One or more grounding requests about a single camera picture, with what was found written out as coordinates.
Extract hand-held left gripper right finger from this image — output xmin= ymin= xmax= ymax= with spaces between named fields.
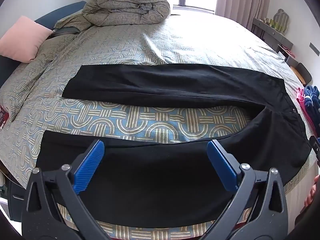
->
xmin=206 ymin=139 xmax=288 ymax=240

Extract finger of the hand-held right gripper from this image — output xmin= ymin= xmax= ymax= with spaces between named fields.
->
xmin=309 ymin=135 xmax=320 ymax=166

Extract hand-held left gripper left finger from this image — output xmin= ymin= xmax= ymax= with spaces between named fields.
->
xmin=21 ymin=139 xmax=118 ymax=240

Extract black pants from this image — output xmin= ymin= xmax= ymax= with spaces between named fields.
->
xmin=36 ymin=64 xmax=312 ymax=229

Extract person's right hand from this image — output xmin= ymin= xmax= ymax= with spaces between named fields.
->
xmin=303 ymin=174 xmax=320 ymax=208

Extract blue clothes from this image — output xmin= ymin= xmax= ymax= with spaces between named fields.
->
xmin=301 ymin=85 xmax=320 ymax=131

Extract pink cloth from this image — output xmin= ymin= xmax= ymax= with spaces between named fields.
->
xmin=296 ymin=87 xmax=309 ymax=108

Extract wooden chair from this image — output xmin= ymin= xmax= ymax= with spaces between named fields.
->
xmin=286 ymin=54 xmax=313 ymax=86

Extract dark bedside cabinet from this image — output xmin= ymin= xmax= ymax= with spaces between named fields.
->
xmin=0 ymin=174 xmax=28 ymax=221

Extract red packet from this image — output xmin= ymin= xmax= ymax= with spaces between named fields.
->
xmin=0 ymin=104 xmax=10 ymax=130

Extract dark grey dressing table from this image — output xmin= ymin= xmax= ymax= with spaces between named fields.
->
xmin=252 ymin=17 xmax=294 ymax=53

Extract patterned blue-grey bedspread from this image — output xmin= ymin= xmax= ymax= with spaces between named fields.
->
xmin=0 ymin=9 xmax=318 ymax=240

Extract green shaped mirror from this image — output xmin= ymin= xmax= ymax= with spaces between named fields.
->
xmin=272 ymin=8 xmax=290 ymax=34

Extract dark grey pillow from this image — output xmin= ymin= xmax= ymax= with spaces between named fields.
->
xmin=51 ymin=27 xmax=81 ymax=37

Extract pink pillow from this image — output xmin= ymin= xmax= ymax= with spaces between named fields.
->
xmin=0 ymin=15 xmax=54 ymax=64

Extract dark blue headboard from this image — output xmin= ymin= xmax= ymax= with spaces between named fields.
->
xmin=0 ymin=1 xmax=87 ymax=88

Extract folded patterned duvet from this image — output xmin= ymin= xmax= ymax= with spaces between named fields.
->
xmin=54 ymin=0 xmax=172 ymax=29

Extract beige curtain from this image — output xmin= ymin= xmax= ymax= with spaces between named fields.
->
xmin=214 ymin=0 xmax=278 ymax=31

